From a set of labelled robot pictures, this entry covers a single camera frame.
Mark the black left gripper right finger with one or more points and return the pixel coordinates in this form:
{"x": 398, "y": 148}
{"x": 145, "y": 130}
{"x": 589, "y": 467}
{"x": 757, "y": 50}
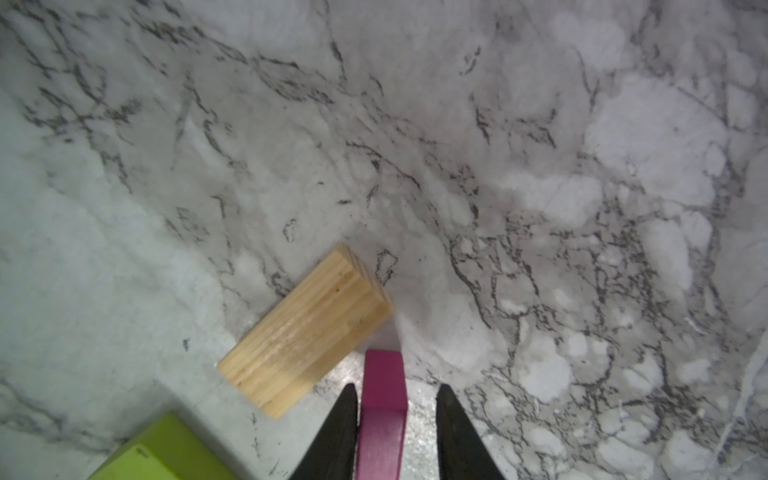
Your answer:
{"x": 461, "y": 452}

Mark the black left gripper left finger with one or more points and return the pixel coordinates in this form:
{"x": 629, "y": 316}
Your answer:
{"x": 331, "y": 455}

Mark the magenta wood block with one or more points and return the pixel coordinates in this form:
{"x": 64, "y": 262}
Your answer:
{"x": 383, "y": 415}

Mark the long natural wood block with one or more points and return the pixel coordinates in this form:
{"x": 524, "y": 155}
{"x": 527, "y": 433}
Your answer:
{"x": 337, "y": 307}

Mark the green wood block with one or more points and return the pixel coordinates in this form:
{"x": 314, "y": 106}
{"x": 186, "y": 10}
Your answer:
{"x": 166, "y": 449}

